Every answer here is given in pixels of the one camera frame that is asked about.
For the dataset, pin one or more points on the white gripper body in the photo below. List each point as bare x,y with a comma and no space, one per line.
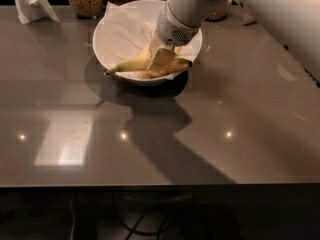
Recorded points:
170,30

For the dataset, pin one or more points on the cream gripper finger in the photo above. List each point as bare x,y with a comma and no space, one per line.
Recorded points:
157,43
159,59

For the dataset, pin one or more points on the horizontal yellow banana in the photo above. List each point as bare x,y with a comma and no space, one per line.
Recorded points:
140,66

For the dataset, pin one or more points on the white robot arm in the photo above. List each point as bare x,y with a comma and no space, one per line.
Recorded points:
295,24

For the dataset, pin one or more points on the small left yellow banana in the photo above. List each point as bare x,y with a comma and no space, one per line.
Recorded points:
145,54

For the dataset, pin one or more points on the white ceramic bowl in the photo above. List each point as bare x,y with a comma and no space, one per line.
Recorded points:
126,14

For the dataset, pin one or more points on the right glass grain jar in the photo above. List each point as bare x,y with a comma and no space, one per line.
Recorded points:
221,13

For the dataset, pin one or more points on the right white paper stand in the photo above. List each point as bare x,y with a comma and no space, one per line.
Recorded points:
248,20

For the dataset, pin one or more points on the white paper stand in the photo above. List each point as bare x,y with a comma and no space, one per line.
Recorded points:
32,10
248,20

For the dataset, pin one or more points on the left white paper stand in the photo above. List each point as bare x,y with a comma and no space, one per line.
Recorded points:
32,10

